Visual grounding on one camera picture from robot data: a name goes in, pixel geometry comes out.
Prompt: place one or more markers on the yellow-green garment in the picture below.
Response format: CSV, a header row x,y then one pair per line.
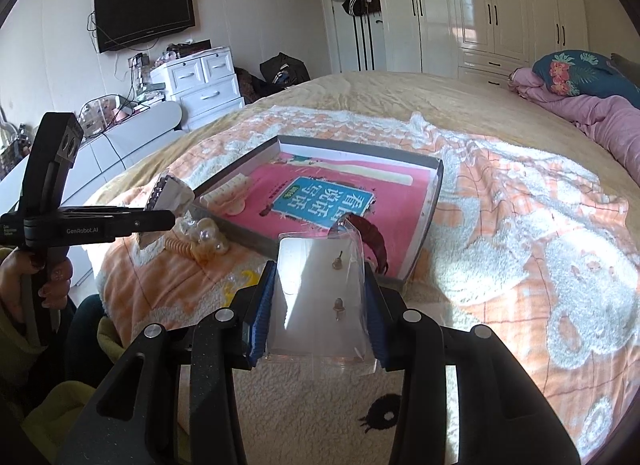
x,y
17,345

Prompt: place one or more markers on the pink duvet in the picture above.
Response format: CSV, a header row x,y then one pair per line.
x,y
605,120

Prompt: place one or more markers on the pink book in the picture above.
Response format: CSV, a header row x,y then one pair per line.
x,y
320,190

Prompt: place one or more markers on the white door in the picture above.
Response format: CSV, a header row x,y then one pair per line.
x,y
345,45

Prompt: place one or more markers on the white glossy wardrobe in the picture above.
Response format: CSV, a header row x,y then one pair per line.
x,y
480,5

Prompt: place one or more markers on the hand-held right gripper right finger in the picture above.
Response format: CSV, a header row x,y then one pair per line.
x,y
375,317

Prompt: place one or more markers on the floral dark blue pillow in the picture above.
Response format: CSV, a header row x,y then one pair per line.
x,y
580,72

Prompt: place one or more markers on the person's left hand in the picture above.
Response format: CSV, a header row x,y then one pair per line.
x,y
55,285

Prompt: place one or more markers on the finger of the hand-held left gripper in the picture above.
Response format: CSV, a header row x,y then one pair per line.
x,y
145,222
100,208

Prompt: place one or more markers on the small square jewelry packet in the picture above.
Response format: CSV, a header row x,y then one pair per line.
x,y
167,205

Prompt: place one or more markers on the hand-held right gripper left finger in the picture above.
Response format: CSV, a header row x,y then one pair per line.
x,y
262,312

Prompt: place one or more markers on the clear storage box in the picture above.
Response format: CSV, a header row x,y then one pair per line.
x,y
97,115

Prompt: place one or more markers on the clear earring bag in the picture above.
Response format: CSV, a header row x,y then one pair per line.
x,y
315,305

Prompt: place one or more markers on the white drawer unit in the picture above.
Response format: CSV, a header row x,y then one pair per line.
x,y
200,85

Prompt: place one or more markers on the black wall television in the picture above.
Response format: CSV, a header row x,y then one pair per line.
x,y
145,12

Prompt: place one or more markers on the dark brown clothes pile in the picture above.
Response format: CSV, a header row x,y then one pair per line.
x,y
250,85

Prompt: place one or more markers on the dark grey pillow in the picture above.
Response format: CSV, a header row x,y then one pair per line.
x,y
627,64

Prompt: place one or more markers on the pearl hair clip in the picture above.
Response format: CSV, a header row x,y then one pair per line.
x,y
210,240

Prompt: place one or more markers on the black duffel bag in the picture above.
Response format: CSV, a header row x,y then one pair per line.
x,y
285,67

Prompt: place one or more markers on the grey shallow box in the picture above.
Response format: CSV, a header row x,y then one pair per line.
x,y
250,240

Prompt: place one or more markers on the white beaded hair clip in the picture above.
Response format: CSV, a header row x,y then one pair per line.
x,y
227,190

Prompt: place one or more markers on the white low tv cabinet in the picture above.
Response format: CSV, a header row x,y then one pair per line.
x,y
125,140

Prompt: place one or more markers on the beige bedspread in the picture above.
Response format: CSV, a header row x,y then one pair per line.
x,y
400,95

